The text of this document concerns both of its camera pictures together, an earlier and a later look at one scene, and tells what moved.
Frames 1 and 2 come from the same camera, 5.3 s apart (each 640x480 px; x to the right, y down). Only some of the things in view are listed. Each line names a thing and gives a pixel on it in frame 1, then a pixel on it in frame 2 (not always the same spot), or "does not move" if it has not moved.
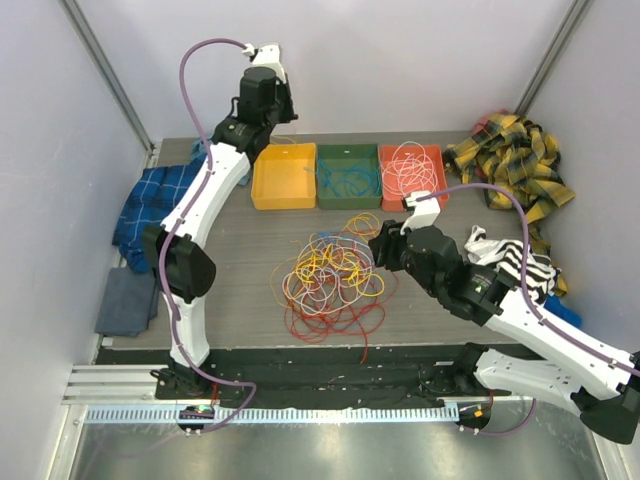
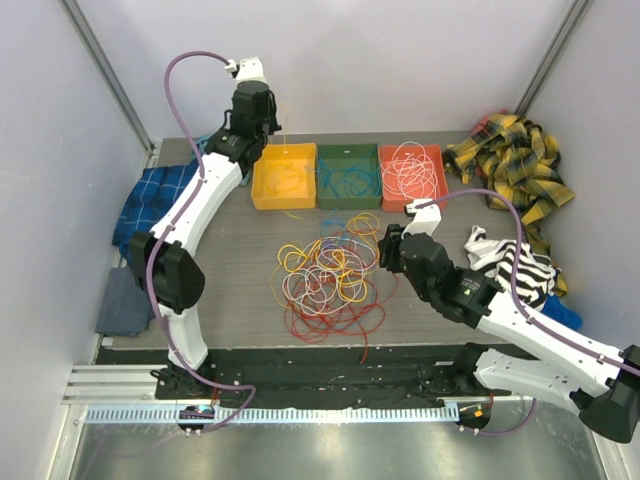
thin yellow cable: x=285 y=137 -> x=283 y=177
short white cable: x=405 y=174 does not move
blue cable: x=364 y=180 does not move
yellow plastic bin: x=285 y=177 does not move
